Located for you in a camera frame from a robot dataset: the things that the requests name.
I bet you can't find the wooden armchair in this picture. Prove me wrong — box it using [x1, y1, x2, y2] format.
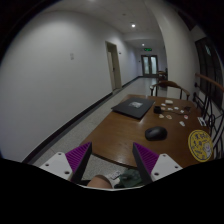
[150, 81, 190, 100]

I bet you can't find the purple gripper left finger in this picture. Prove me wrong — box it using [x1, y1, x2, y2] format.
[39, 141, 93, 185]

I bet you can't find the black computer mouse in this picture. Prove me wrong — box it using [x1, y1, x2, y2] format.
[145, 126, 168, 141]

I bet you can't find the small black cup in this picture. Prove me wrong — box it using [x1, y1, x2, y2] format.
[153, 106, 162, 114]

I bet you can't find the dark green bag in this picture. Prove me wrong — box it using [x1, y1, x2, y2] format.
[115, 169, 143, 188]

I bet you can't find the black square mouse pad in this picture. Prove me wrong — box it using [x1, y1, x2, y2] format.
[112, 97, 154, 119]

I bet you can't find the green exit sign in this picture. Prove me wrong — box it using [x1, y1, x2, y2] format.
[144, 48, 152, 52]

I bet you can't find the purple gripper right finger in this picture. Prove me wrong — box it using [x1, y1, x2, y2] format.
[132, 141, 184, 186]

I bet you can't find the round yellow sticker mat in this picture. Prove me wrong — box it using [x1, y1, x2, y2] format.
[188, 130, 213, 162]

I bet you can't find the beige corridor door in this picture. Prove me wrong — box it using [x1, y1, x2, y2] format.
[106, 42, 122, 90]

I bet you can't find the glass double door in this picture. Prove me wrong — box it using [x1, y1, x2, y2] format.
[141, 55, 158, 78]

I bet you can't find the person's knee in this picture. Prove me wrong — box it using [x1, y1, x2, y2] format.
[87, 175, 112, 189]

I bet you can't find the black metal stair railing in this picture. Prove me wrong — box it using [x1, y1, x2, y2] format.
[193, 73, 224, 159]

